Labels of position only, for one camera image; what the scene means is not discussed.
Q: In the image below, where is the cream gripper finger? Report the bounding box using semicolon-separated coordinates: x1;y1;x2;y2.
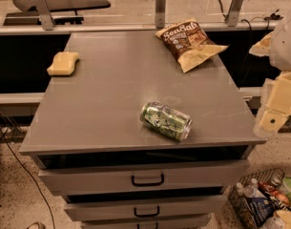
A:
249;31;274;57

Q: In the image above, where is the brown sea salt chip bag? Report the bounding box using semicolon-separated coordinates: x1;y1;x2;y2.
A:
156;18;227;73

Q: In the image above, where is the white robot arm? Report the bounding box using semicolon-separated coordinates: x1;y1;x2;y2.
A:
249;9;291;138

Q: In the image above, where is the blue snack bag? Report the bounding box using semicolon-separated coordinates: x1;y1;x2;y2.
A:
246;198;275;226

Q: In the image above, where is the yellow sponge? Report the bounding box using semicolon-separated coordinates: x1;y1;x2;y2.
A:
47;52;79;76

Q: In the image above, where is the green snack package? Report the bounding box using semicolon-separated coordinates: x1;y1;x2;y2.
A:
280;177;291;202

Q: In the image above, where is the red snack package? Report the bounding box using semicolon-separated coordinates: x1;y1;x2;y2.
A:
259;181;290;206

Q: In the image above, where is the clear water bottle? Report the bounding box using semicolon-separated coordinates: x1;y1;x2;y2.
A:
243;178;264;198

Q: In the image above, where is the green soda can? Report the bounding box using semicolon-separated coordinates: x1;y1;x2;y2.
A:
139;102;193;141

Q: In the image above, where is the grey drawer cabinet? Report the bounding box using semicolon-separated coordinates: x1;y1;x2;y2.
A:
20;31;260;229

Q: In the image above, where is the black office chair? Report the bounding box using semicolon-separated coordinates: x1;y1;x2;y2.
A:
3;0;111;26

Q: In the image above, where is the wire basket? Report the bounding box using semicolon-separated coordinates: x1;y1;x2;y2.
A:
228;168;288;229

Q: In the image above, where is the middle metal bracket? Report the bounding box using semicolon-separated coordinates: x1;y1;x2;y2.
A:
155;0;166;29

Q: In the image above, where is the middle drawer black handle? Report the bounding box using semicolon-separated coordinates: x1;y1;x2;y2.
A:
134;206;160;218

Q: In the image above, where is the drawer black handle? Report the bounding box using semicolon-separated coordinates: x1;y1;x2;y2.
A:
131;174;165;187
136;222;158;229
134;206;160;218

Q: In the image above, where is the top drawer black handle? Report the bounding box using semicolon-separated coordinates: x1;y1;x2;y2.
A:
131;174;165;187

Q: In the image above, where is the bottom drawer black handle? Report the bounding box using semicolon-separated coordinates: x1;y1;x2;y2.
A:
136;222;158;229

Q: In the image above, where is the left metal bracket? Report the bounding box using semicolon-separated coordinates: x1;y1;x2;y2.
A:
33;0;54;31

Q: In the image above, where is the black floor cable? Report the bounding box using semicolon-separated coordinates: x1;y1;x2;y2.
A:
0;105;57;229

